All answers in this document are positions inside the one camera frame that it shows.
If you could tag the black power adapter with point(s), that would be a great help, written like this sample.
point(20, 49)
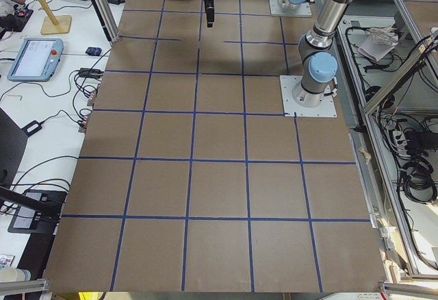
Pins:
point(32, 127)

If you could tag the black monitor stand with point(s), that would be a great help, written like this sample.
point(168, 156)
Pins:
point(34, 208)

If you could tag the small blue device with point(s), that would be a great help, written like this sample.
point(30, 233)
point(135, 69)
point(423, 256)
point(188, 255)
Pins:
point(93, 51)

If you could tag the crumpled white paper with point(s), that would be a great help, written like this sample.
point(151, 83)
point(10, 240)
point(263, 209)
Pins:
point(380, 41)

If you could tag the teach pendant tablet near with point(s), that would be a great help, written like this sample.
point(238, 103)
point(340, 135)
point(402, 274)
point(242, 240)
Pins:
point(37, 60)

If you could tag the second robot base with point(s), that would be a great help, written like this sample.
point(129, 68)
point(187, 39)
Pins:
point(290, 8)

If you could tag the aluminium frame post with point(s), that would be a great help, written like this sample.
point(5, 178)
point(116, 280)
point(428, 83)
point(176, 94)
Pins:
point(106, 19)

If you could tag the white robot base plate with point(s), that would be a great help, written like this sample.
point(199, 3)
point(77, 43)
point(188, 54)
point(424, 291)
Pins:
point(299, 103)

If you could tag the wooden mug stand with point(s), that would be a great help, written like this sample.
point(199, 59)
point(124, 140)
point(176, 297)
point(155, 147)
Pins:
point(53, 24)

